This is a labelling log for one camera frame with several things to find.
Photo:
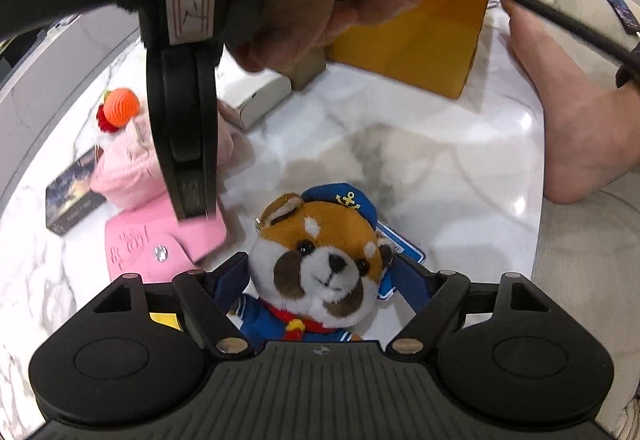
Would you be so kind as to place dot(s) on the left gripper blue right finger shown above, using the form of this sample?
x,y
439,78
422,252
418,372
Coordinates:
x,y
436,297

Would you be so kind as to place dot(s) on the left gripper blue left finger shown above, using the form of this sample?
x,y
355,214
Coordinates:
x,y
206,298

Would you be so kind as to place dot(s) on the yellow tape measure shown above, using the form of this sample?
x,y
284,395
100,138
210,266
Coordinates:
x,y
167,319

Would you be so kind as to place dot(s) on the pink snap card wallet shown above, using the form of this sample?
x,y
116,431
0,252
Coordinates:
x,y
152,242

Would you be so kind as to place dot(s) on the red panda sailor plush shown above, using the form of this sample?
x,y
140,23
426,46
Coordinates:
x,y
317,265

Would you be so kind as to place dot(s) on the white rectangular box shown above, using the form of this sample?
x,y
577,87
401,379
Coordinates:
x,y
244,98

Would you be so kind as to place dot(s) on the brown cardboard box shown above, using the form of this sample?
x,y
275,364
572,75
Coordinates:
x,y
306,69

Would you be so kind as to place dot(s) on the person right hand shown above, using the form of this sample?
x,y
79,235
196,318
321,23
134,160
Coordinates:
x,y
289,28

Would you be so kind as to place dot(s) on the pink mini backpack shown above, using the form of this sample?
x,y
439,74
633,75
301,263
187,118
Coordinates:
x,y
128,171

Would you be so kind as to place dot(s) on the orange crochet fruit toy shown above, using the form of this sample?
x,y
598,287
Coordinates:
x,y
118,107

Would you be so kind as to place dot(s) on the person bare foot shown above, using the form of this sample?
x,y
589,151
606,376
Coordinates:
x,y
592,133

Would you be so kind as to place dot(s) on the orange cardboard storage box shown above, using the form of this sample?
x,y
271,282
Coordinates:
x,y
431,47

